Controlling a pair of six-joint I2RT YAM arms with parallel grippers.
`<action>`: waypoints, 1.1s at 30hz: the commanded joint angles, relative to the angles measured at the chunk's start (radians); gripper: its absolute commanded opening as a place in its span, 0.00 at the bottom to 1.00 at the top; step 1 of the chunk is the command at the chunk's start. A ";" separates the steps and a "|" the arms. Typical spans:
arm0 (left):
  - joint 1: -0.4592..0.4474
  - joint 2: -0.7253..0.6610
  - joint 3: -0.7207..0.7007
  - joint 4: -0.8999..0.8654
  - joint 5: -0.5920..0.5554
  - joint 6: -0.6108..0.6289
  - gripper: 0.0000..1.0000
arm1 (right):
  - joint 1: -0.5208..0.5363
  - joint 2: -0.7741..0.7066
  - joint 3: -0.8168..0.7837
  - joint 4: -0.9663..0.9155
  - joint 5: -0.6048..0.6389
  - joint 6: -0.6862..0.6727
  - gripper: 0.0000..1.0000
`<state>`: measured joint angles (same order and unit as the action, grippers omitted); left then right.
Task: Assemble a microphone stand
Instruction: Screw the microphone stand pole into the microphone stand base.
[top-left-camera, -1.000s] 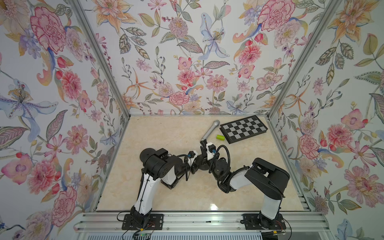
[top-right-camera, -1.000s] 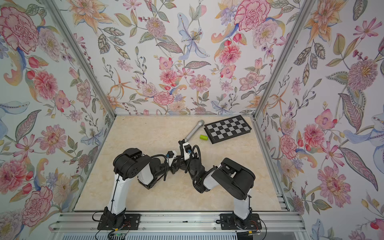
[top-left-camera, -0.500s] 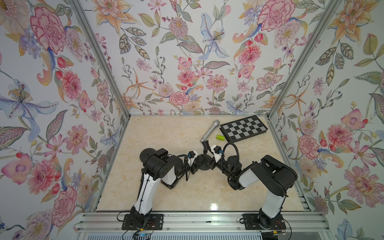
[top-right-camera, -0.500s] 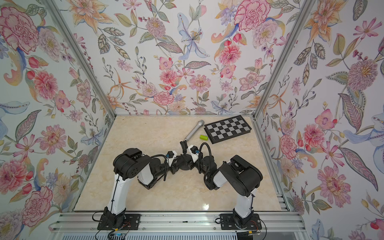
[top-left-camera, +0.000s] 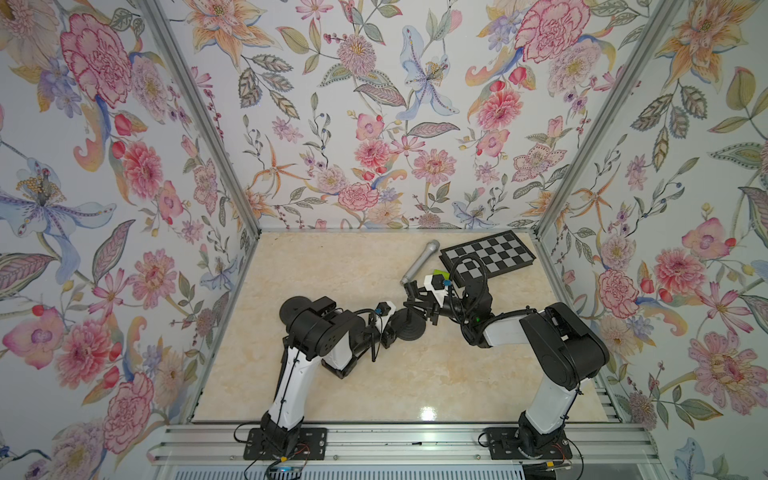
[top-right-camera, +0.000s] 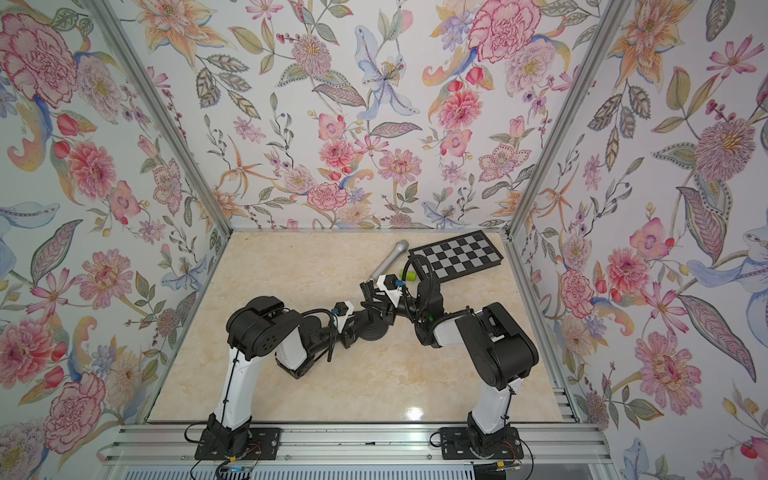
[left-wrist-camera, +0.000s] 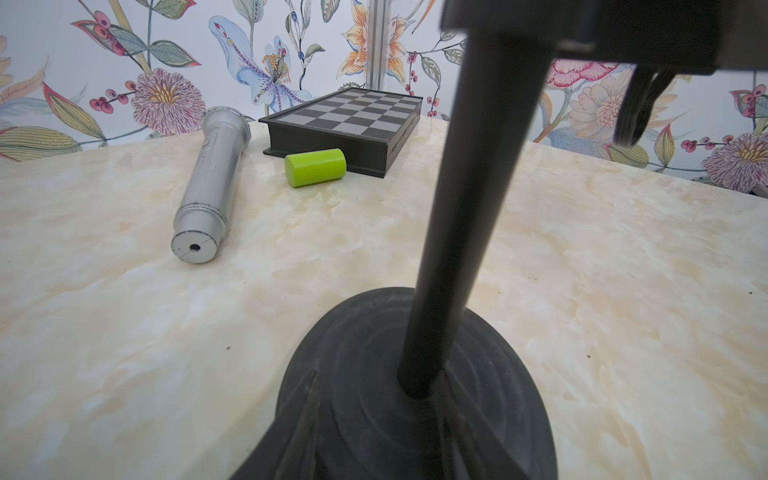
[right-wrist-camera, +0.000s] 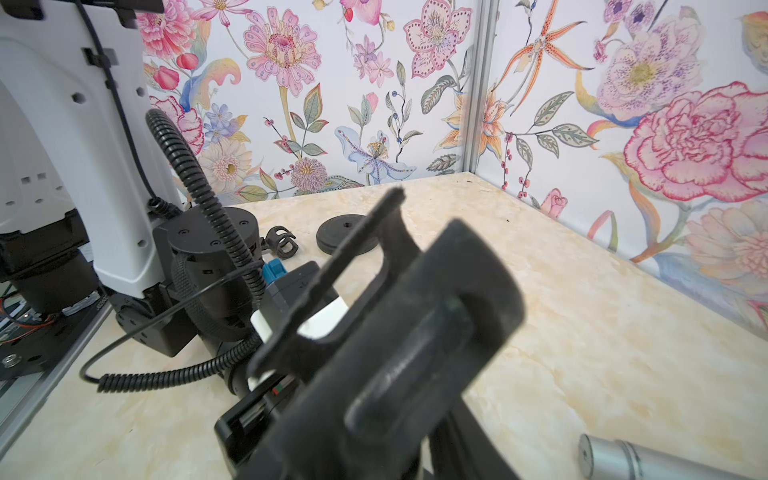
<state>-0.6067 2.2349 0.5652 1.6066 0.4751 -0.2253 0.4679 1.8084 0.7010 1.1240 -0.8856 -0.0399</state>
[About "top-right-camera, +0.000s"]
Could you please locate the black round stand base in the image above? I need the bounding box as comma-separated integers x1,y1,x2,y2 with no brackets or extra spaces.
357,310,395,341

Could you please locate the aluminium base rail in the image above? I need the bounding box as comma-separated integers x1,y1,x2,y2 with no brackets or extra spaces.
97,423,618,479

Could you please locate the silver microphone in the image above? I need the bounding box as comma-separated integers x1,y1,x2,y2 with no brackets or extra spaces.
368,240,409,281

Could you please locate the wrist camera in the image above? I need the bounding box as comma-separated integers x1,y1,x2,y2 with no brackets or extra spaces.
376,274,409,308
332,301,354,333

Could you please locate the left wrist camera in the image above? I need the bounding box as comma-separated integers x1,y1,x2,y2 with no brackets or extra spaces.
332,301,354,333

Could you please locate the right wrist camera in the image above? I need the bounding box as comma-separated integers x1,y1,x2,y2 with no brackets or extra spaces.
376,274,409,308

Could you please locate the black stand pole with clip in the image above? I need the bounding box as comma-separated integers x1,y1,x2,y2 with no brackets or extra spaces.
360,280,387,323

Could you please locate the black checkered chess box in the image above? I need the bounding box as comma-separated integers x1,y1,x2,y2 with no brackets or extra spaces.
408,230,504,283

